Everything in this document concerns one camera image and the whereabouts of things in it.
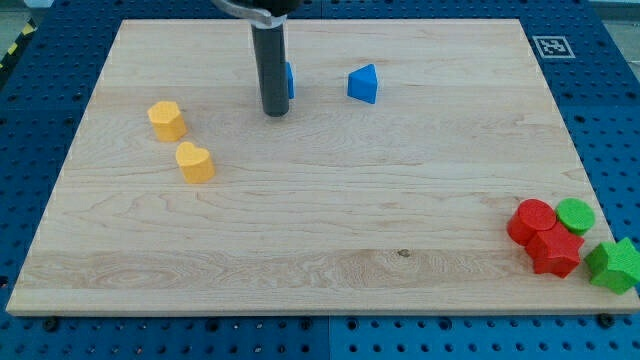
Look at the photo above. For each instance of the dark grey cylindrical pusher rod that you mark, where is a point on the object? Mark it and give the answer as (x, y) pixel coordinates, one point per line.
(270, 55)

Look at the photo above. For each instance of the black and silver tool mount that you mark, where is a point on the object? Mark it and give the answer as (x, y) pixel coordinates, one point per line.
(259, 13)

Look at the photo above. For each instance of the yellow hexagon block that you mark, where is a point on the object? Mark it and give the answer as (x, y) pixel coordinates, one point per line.
(167, 121)

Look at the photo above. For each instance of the yellow heart block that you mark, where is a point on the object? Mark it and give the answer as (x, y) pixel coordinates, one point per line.
(195, 163)

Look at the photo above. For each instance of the blue block behind rod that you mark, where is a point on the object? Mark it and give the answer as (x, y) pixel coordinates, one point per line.
(290, 80)

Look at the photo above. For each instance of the blue triangle block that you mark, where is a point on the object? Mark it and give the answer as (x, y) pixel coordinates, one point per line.
(363, 84)

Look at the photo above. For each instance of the light wooden board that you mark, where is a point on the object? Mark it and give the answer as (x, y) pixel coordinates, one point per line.
(340, 207)

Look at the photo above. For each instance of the white fiducial marker tag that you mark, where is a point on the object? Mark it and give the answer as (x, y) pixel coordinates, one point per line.
(553, 47)

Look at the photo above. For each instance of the red cylinder block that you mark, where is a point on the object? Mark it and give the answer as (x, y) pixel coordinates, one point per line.
(531, 216)

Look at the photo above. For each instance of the red star block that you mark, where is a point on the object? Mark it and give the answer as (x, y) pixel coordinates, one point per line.
(555, 251)

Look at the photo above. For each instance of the green cylinder block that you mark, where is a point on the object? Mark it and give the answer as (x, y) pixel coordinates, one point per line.
(576, 215)

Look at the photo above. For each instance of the green star block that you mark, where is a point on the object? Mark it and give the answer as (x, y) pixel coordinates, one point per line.
(614, 265)

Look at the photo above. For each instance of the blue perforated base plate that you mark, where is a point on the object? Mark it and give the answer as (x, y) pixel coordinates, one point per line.
(49, 88)

